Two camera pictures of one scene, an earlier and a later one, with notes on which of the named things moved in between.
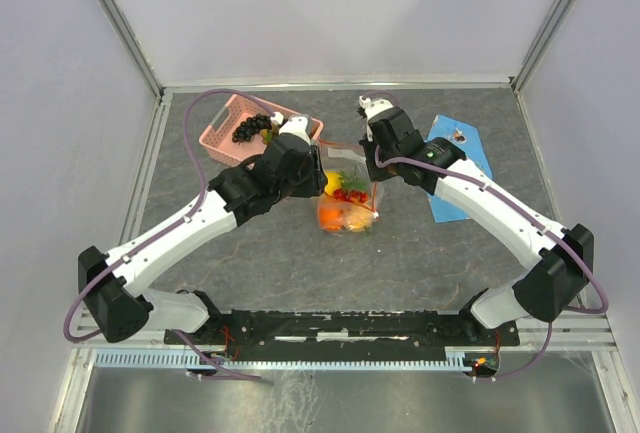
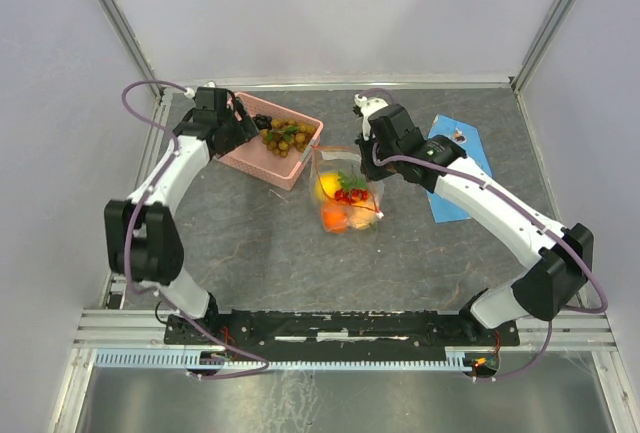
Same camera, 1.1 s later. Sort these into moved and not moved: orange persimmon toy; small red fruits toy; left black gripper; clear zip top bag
Moved: left black gripper
Not moved: small red fruits toy; orange persimmon toy; clear zip top bag
